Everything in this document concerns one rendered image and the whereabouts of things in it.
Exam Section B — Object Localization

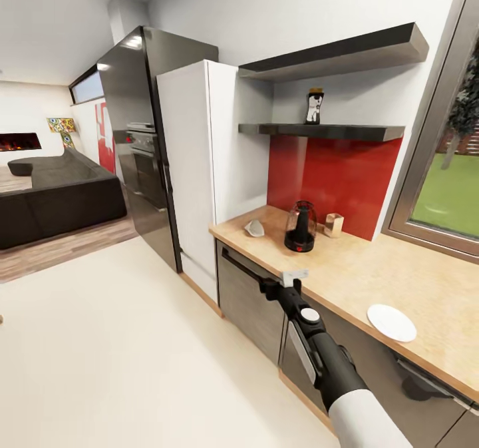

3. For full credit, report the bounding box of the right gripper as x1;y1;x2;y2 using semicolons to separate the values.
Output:
259;276;302;307

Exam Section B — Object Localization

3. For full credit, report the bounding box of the saucer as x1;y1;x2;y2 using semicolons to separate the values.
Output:
367;304;416;341

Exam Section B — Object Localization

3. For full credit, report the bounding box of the bottle of coffee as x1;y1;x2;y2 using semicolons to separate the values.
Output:
303;88;324;125

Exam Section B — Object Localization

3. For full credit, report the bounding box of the paper coffee filter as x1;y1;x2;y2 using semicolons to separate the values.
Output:
244;220;264;237

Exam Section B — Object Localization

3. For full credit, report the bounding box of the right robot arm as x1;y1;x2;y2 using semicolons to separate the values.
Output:
259;269;413;448

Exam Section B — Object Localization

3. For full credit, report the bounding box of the electric kettle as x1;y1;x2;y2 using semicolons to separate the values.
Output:
284;201;317;253

